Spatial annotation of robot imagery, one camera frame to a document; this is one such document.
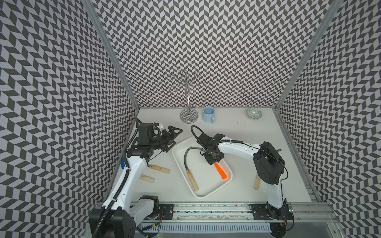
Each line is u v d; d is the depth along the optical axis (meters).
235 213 0.75
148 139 0.59
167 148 0.74
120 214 0.39
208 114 1.07
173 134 0.67
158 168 0.87
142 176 0.83
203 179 0.86
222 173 0.86
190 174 0.85
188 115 1.29
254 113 1.12
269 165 0.50
